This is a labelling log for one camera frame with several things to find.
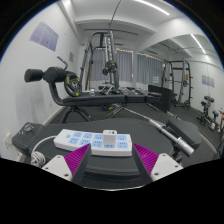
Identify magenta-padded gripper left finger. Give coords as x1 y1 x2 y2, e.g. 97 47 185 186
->
41 143 93 186

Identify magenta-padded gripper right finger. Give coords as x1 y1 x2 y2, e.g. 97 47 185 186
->
132 143 184 186

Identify small white charger block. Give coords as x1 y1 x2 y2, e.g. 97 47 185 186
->
102 129 118 148

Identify silver barbell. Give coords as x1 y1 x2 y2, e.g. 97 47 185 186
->
113 104 195 157

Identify white power strip blue sockets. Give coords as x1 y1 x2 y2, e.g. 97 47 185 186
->
53 128 134 158

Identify small black padded seat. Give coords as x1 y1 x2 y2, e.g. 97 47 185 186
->
166 118 203 150

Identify large black padded bench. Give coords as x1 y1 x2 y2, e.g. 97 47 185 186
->
11 117 175 189

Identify black box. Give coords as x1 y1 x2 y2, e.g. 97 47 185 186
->
147 83 173 113

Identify black roller exercise machine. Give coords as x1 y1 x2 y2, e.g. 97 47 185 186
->
196 95 216 126

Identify person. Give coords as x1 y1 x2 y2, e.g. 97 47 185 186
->
217 108 224 134

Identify black adjustable bench with rollers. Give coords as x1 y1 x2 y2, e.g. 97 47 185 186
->
23 66 174 124

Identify black squat rack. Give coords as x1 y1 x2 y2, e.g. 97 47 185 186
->
161 59 195 110

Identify dumbbells group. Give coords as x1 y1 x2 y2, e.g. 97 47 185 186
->
98 84 141 96

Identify wide grey curtain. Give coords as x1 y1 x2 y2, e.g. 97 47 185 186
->
91 48 135 83

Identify small black yellow weight plate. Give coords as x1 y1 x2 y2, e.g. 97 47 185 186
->
102 60 119 76

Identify black multi-gym rack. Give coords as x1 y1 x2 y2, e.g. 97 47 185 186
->
78 29 140 98

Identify short ceiling strip light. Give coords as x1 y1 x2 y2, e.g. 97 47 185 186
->
190 32 207 55

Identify long ceiling strip light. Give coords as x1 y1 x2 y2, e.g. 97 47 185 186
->
133 0 171 17

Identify white power strip cable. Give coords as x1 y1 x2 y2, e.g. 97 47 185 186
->
30 134 58 167

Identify white wall socket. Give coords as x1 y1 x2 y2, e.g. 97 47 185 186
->
2 132 13 148

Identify small purple wall poster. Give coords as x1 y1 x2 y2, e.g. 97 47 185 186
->
201 74 216 89

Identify large purple wall poster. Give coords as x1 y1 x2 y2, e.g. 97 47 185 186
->
29 21 60 53

